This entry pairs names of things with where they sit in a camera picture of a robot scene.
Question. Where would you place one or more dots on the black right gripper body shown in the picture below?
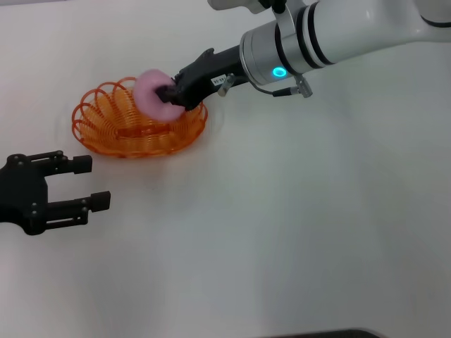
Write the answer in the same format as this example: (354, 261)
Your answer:
(208, 75)

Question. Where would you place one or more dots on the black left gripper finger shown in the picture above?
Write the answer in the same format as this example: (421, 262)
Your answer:
(101, 201)
(82, 164)

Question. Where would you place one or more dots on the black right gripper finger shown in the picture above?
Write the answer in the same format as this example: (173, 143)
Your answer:
(167, 93)

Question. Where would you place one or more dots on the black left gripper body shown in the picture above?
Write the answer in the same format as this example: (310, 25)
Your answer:
(21, 190)

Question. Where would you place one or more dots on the pink peach with green leaf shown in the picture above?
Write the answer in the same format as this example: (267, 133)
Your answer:
(148, 91)

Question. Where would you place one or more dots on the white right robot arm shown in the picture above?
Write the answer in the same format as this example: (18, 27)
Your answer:
(352, 31)

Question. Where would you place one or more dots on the silver metal connector stub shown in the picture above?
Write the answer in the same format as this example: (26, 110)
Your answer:
(225, 84)

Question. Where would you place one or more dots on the dark rounded robot torso edge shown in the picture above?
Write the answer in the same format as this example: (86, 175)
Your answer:
(327, 333)

